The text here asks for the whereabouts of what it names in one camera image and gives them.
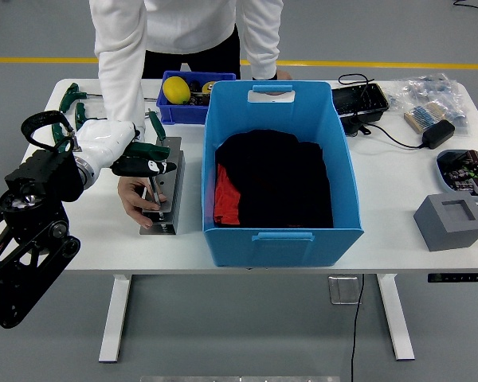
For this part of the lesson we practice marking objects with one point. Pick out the grey foam cube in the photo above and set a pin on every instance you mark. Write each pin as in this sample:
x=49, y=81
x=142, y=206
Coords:
x=448, y=231

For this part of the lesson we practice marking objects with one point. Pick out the person's right hand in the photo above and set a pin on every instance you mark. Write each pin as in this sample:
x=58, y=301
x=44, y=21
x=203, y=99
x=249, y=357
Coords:
x=133, y=195

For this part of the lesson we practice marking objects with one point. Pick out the silver floor socket plate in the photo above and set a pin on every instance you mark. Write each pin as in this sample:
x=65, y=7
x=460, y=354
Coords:
x=342, y=290

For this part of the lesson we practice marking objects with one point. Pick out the grey metal wrench stand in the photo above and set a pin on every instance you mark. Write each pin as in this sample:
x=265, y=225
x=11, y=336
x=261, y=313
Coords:
x=173, y=187

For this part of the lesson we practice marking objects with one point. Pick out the black plastic tray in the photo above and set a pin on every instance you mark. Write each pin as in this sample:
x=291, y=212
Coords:
x=358, y=99

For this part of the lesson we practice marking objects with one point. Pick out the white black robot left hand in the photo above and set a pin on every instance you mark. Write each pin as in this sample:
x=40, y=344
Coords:
x=103, y=139

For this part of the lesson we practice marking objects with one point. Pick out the person's left forearm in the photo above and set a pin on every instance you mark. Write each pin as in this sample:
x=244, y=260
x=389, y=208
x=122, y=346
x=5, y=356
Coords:
x=263, y=47

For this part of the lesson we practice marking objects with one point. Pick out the black round part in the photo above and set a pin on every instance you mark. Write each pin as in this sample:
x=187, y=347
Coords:
x=194, y=85

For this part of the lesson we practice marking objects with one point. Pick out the red cloth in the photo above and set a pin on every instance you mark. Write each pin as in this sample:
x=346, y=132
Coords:
x=225, y=199

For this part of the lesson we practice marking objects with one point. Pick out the small blue plastic bin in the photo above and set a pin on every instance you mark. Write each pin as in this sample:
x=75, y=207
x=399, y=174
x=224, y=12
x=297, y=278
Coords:
x=179, y=113

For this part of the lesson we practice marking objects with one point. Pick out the yellow tape measure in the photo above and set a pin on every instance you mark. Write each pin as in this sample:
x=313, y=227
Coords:
x=209, y=86

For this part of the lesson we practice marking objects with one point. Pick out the black table control panel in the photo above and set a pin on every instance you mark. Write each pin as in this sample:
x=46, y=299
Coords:
x=458, y=278

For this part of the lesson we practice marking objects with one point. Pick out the white table leg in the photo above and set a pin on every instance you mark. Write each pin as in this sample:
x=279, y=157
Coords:
x=117, y=314
x=394, y=314

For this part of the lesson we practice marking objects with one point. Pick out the black cloth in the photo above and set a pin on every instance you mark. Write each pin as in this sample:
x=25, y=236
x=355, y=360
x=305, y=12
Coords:
x=255, y=187

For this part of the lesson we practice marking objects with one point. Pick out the person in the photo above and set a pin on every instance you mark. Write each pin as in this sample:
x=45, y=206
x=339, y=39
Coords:
x=191, y=24

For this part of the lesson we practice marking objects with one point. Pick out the pale blue plate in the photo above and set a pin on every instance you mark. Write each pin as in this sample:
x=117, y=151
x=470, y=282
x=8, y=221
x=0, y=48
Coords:
x=442, y=175

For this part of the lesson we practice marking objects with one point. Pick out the yellow lemon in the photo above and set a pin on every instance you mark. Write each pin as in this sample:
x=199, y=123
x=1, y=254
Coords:
x=176, y=90

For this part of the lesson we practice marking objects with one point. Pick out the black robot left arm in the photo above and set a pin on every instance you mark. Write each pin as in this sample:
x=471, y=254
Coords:
x=28, y=223

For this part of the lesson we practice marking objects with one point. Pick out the dark circuit boards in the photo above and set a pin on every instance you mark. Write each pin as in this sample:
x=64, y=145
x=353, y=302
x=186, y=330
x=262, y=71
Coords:
x=468, y=171

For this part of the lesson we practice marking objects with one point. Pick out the small black device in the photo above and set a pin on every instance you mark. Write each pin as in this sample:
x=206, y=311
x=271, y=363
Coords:
x=352, y=123

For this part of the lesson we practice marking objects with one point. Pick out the person's right forearm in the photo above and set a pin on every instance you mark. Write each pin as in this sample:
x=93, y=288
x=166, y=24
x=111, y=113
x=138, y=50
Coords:
x=121, y=99

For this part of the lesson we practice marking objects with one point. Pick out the taped resistor strip bundle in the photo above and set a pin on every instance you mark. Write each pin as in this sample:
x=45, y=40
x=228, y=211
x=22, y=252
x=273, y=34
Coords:
x=424, y=116

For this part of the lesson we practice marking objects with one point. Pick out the large blue plastic box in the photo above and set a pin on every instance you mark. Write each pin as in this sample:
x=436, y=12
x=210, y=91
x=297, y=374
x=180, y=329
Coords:
x=283, y=250

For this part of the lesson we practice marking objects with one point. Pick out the clear bags of parts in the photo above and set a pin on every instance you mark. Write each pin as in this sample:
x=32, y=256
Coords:
x=422, y=89

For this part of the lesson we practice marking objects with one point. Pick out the black power adapter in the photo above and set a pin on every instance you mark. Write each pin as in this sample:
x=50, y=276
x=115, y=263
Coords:
x=438, y=134

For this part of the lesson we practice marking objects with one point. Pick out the person's left hand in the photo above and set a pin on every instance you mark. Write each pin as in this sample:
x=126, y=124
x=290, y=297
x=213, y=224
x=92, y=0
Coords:
x=283, y=75

